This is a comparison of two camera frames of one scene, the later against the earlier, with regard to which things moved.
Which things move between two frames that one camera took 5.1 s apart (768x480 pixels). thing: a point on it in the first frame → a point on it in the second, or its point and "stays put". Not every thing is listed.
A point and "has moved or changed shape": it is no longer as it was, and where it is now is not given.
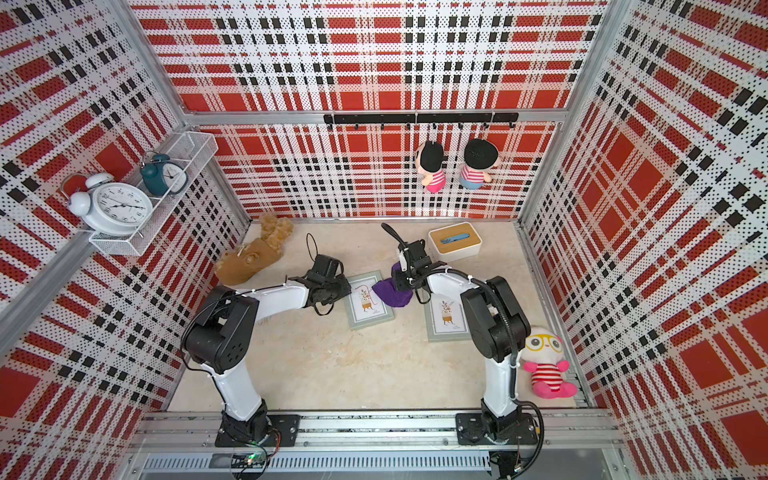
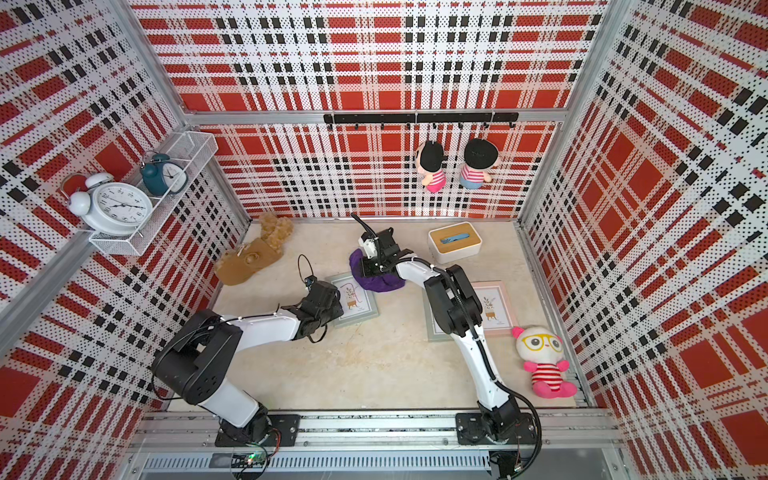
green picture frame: (364, 306) has moved or changed shape
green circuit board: (249, 460) stays put
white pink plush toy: (542, 350) stays put
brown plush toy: (244, 260) stays put
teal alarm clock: (162, 177) stays put
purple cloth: (388, 291) → (374, 282)
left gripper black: (345, 288) → (337, 310)
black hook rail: (422, 118) stays put
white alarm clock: (112, 208) stays put
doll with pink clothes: (430, 160) stays put
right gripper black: (400, 283) → (366, 267)
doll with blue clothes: (480, 157) stays put
